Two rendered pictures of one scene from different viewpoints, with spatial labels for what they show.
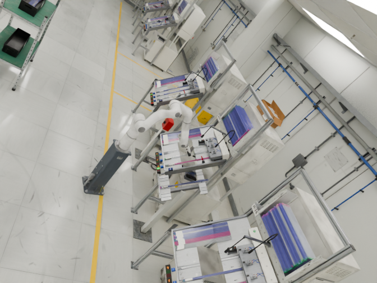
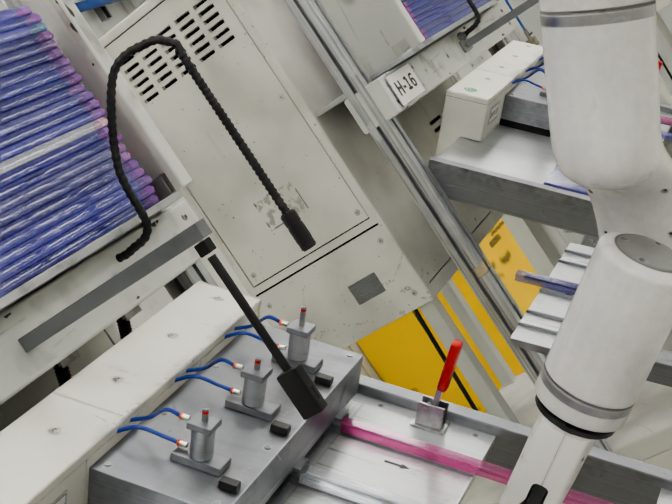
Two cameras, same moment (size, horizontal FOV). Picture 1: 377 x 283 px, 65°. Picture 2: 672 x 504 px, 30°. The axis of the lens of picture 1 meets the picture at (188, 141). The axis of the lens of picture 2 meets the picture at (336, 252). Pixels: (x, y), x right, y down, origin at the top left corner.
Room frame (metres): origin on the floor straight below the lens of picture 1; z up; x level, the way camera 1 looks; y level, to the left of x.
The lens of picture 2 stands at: (3.63, 0.90, 1.35)
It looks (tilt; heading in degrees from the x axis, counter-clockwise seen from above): 5 degrees down; 241
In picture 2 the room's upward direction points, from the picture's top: 33 degrees counter-clockwise
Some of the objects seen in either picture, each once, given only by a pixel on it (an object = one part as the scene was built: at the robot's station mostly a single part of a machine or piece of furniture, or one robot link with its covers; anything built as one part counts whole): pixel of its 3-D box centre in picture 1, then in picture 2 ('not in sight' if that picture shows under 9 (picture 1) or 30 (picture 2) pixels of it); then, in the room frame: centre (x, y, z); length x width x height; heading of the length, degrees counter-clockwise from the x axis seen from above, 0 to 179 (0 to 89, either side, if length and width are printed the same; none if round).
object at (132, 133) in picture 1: (137, 125); not in sight; (2.67, 0.51, 1.00); 0.19 x 0.12 x 0.24; 39
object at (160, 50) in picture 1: (173, 31); not in sight; (7.41, 2.11, 0.95); 1.36 x 0.82 x 1.90; 122
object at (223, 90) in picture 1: (196, 100); not in sight; (4.67, 0.36, 0.95); 1.35 x 0.82 x 1.90; 122
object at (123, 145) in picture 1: (127, 141); not in sight; (2.64, 0.49, 0.79); 0.19 x 0.19 x 0.18
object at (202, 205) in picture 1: (184, 188); not in sight; (3.43, -0.39, 0.31); 0.70 x 0.65 x 0.62; 32
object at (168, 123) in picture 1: (155, 138); not in sight; (3.79, 0.39, 0.39); 0.24 x 0.24 x 0.78; 32
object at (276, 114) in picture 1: (270, 114); not in sight; (3.56, -0.51, 1.82); 0.68 x 0.30 x 0.20; 32
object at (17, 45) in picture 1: (17, 42); not in sight; (3.22, 2.52, 0.41); 0.57 x 0.17 x 0.11; 32
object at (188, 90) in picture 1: (176, 108); not in sight; (4.55, 0.52, 0.66); 1.01 x 0.73 x 1.31; 122
